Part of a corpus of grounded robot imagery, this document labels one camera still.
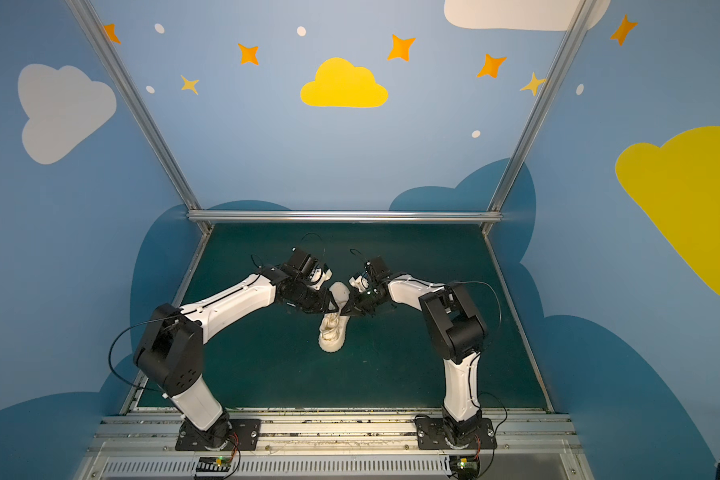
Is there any white knit sneaker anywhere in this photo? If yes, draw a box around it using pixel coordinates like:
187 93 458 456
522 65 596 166
318 282 350 353

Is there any white shoelace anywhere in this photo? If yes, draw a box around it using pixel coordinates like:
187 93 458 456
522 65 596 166
320 310 347 341

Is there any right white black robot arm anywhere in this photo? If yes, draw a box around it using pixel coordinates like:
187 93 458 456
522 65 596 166
342 274 487 448

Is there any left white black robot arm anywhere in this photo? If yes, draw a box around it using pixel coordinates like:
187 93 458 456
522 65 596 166
133 266 350 451

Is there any right small circuit board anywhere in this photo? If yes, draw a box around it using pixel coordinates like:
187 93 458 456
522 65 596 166
448 456 481 480

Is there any small circuit board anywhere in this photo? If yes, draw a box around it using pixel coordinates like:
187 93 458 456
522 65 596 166
448 456 481 480
192 456 234 479

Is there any left small circuit board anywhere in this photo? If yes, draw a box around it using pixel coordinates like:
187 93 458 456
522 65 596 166
192 456 234 479

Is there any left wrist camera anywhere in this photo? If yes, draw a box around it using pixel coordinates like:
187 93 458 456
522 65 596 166
282 247 332 290

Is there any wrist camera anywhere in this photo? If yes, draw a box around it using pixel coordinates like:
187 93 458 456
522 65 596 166
282 247 332 290
349 256 392 293

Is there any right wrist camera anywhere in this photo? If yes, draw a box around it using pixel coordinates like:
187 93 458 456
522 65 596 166
349 256 392 293

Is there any rear aluminium frame bar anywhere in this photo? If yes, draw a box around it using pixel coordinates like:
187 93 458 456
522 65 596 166
187 210 502 224

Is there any front aluminium rail base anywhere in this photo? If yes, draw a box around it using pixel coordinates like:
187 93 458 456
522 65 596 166
74 409 594 479

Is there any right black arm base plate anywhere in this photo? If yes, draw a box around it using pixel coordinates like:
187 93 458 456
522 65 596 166
413 415 497 450

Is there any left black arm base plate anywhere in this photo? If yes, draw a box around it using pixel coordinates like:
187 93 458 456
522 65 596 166
175 417 261 452

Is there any right aluminium frame post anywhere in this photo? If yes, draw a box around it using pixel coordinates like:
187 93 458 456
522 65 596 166
481 0 599 240

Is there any aluminium frame post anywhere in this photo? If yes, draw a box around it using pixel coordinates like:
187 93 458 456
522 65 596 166
481 0 599 240
66 0 202 213

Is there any left aluminium frame post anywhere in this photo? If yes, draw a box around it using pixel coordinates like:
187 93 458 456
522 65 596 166
66 0 202 213

